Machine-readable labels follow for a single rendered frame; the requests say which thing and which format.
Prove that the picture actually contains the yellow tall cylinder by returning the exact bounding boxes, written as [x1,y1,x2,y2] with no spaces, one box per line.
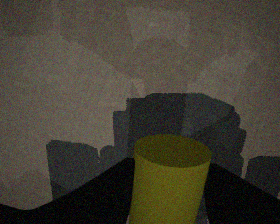
[129,134,212,224]

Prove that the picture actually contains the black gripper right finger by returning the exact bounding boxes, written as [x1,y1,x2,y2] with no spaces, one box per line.
[204,163,280,224]

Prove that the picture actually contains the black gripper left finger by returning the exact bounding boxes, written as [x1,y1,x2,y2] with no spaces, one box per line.
[0,157,135,224]

